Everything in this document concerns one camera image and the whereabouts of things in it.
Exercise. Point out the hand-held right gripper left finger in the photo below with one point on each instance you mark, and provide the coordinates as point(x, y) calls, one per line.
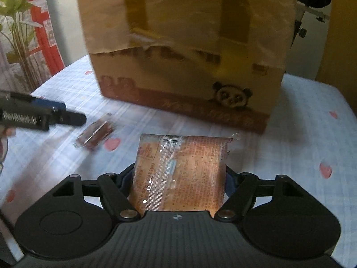
point(127, 182)

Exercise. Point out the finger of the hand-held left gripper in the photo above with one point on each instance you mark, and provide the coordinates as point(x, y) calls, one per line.
point(51, 104)
point(69, 118)

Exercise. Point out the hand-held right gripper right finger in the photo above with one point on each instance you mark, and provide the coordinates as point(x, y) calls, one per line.
point(231, 184)

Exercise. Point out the small brown snack packet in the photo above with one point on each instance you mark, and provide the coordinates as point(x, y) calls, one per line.
point(94, 133)

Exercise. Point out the orange snack packet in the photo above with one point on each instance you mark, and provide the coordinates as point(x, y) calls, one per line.
point(181, 173)

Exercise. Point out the panda print cardboard box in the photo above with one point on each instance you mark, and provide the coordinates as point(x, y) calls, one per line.
point(181, 33)

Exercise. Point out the green plant in vase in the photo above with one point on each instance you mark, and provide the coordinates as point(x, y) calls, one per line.
point(19, 33)

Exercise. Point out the orange wooden board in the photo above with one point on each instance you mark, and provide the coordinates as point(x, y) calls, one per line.
point(341, 33)

